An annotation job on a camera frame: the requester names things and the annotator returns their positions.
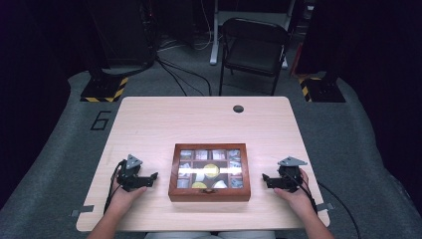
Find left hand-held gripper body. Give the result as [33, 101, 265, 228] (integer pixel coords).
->
[116, 153, 143, 193]

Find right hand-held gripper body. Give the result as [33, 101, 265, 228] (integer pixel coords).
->
[277, 155, 309, 194]

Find wooden box with glass lid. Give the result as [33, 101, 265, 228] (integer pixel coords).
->
[167, 142, 252, 203]

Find person's right hand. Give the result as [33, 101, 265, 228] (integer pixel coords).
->
[273, 168, 317, 217]

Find person's left hand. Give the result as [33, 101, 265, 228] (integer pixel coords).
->
[110, 185, 148, 209]

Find grey tape strip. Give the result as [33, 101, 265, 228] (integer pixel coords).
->
[71, 204, 96, 217]
[313, 202, 335, 213]

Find person's light trousers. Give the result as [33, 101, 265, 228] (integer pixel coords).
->
[143, 230, 277, 239]

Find black stand base striped edge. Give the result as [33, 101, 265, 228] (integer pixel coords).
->
[80, 76, 129, 104]
[298, 77, 346, 104]

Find black folding chair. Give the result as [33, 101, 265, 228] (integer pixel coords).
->
[218, 17, 291, 98]

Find black equipment rack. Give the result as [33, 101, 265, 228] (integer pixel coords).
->
[83, 0, 157, 76]

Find left hand-held gripper black cable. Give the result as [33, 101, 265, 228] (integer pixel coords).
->
[103, 160, 124, 215]

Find hand-held gripper black cable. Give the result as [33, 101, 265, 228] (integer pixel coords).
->
[288, 170, 362, 239]
[103, 160, 124, 215]

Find right hand-held gripper black cable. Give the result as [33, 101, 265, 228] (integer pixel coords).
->
[288, 170, 362, 239]

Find black floor cable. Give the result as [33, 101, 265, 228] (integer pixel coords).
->
[155, 57, 213, 98]
[155, 59, 188, 98]

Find white floor cable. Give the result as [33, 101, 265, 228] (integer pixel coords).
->
[158, 0, 215, 53]

